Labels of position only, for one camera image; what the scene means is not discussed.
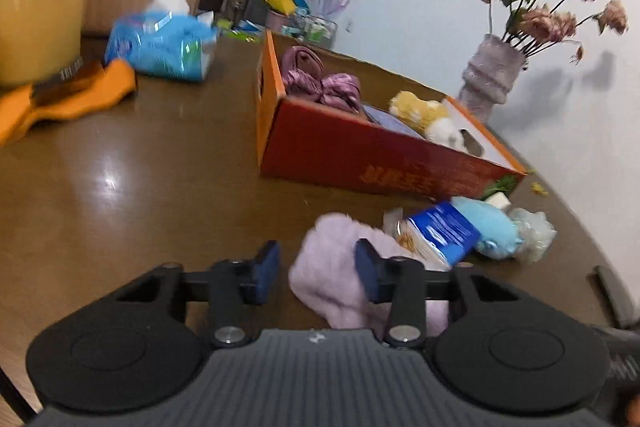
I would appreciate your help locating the yellow white plush toy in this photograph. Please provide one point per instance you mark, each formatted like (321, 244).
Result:
(429, 118)

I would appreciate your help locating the cluttered wire shelf rack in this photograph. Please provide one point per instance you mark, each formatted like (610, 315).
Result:
(308, 21)

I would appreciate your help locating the dried pink roses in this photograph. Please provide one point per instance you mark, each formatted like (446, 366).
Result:
(531, 27)

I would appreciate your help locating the pink textured vase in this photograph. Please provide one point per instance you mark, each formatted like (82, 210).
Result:
(489, 76)

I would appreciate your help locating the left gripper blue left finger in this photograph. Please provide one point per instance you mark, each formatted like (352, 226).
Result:
(263, 270)

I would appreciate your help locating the light blue plush toy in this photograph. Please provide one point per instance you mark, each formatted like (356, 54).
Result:
(499, 236)

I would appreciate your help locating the pink satin scrunchie bow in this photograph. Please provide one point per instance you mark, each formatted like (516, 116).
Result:
(303, 76)

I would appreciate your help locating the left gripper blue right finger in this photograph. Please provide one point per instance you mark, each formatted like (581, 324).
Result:
(378, 276)

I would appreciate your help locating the snack packet wrapper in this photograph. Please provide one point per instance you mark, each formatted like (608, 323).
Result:
(409, 237)

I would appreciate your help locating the blue tissue pack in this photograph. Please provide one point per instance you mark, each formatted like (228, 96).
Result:
(165, 41)

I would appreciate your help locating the lilac fluffy plush pad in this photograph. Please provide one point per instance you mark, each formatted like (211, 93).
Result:
(324, 277)

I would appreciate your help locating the iridescent white bath pouf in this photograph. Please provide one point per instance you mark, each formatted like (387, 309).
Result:
(535, 231)

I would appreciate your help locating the yellow crumbs on table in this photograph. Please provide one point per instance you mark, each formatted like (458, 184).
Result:
(539, 189)

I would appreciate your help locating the purple knitted cloth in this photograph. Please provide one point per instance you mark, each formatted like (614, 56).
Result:
(389, 122)

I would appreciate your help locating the white makeup sponge wedge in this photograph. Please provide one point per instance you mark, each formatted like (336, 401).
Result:
(499, 200)

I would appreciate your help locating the blue milk carton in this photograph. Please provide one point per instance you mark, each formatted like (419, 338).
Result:
(442, 234)

